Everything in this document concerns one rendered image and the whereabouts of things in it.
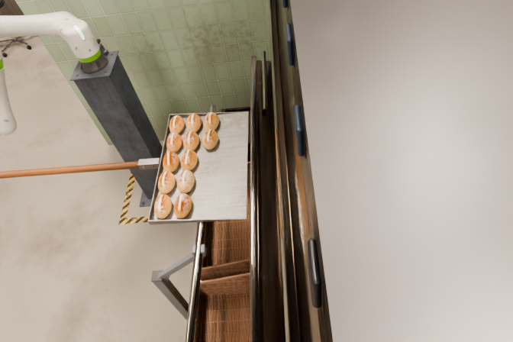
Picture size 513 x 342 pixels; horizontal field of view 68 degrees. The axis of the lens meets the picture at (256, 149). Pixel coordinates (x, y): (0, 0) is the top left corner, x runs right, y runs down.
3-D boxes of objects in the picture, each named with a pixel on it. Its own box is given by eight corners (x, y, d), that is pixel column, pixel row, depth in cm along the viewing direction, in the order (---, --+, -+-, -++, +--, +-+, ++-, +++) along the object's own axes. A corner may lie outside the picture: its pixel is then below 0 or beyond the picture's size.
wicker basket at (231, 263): (290, 180, 217) (287, 150, 196) (301, 277, 180) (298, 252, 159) (206, 188, 220) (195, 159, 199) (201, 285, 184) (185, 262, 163)
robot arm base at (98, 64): (90, 46, 218) (85, 37, 213) (115, 43, 216) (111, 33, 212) (77, 75, 201) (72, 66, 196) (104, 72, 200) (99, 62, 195)
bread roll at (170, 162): (179, 172, 153) (175, 164, 149) (163, 175, 153) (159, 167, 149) (180, 153, 159) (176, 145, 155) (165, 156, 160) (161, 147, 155)
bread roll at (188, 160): (196, 172, 152) (192, 163, 148) (180, 172, 153) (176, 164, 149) (199, 153, 158) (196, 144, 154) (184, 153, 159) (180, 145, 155)
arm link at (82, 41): (92, 43, 208) (75, 11, 193) (106, 53, 199) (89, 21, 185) (71, 55, 203) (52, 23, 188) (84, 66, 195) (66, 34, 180)
